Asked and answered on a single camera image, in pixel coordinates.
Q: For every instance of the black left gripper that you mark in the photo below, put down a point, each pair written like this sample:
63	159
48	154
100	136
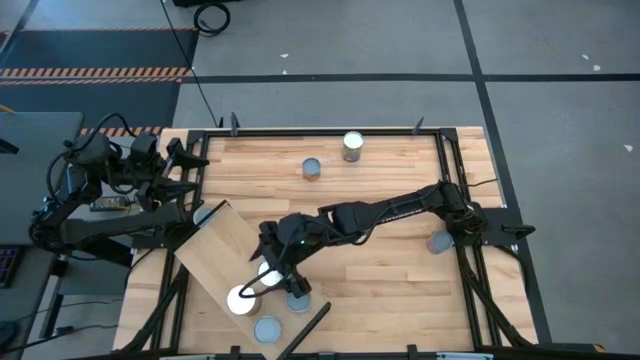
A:
150	160

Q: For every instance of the light wooden board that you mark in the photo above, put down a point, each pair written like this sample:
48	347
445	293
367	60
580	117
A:
225	240

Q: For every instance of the backlit keyboard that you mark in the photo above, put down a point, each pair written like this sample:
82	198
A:
5	265

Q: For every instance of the black hazard striped floor mat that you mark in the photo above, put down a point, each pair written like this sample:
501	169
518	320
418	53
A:
100	50

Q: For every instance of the dark grey desk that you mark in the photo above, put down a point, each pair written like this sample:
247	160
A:
30	175

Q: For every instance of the black power supply box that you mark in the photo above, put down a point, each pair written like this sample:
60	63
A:
110	203

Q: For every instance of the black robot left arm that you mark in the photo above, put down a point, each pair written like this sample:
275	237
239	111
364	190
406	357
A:
115	225

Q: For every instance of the peas tin can green label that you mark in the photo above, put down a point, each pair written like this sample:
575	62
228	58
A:
353	142

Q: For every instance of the orange fruit tin can teal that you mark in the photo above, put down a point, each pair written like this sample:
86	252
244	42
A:
311	167

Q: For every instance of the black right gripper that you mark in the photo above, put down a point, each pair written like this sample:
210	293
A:
295	240

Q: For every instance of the tin can grey lid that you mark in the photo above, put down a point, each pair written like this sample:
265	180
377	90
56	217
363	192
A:
267	330
299	303

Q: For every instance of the tin can silver lid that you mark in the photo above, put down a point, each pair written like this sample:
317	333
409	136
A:
201	216

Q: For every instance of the tin can reddish label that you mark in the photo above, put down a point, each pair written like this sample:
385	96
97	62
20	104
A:
441	242

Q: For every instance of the black metal stand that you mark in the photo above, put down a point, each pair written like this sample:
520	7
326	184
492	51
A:
107	252

